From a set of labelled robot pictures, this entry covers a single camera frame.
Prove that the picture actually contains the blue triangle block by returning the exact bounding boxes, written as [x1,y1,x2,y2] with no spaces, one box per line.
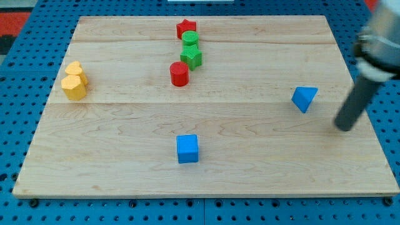
[291,86,318,113]

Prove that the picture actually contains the wooden board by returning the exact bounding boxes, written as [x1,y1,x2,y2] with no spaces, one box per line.
[12,16,399,199]

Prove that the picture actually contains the red star block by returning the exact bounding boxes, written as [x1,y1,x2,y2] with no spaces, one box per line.
[176,19,197,39]

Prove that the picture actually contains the green star block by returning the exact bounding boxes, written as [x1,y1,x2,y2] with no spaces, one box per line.
[180,44,203,71]

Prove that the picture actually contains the blue cube block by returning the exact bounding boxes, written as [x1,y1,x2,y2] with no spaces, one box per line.
[176,134,199,164]

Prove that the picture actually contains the yellow heart block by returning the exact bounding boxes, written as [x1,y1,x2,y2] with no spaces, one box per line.
[64,61,89,86]

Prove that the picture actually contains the red cylinder block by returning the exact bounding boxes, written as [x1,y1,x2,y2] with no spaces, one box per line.
[169,61,189,87]

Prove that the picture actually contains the yellow hexagon block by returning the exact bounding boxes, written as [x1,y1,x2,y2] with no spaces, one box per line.
[61,75,87,101]

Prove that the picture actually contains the green cylinder block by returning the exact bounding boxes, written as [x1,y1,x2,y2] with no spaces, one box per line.
[181,31,199,48]

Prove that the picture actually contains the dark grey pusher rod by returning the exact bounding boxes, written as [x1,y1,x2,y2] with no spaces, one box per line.
[334,75,381,132]

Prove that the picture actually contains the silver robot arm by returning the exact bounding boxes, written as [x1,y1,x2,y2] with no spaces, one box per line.
[354,0,399,83]

